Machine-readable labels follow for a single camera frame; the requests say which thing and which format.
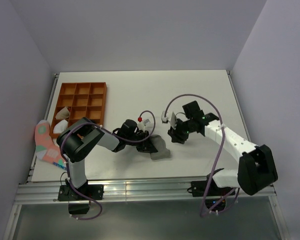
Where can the beige rolled sock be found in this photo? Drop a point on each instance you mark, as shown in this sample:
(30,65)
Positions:
(63,114)

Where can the aluminium frame rail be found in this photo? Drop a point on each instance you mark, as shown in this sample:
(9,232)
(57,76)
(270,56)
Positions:
(156,189)

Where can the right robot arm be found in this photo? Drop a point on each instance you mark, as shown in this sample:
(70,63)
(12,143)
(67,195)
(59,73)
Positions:
(256,168)

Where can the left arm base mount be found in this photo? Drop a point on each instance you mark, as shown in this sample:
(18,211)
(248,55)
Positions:
(81,199)

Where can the pink green sock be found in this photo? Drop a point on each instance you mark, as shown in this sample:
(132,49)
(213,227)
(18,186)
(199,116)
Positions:
(45,149)

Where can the orange compartment tray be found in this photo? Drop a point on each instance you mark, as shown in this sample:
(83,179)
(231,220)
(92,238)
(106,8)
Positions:
(80,99)

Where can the white rolled sock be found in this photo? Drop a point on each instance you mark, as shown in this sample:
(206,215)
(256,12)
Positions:
(60,127)

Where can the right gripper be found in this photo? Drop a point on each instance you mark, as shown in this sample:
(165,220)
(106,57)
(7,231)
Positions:
(175,132)

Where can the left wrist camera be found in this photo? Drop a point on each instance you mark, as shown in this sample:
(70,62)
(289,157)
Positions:
(142,123)

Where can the grey striped sock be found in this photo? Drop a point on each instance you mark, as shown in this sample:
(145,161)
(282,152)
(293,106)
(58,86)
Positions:
(160,145)

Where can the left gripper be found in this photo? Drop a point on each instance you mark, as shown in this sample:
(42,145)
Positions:
(145,147)

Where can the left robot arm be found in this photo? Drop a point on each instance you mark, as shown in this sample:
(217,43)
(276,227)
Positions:
(78,140)

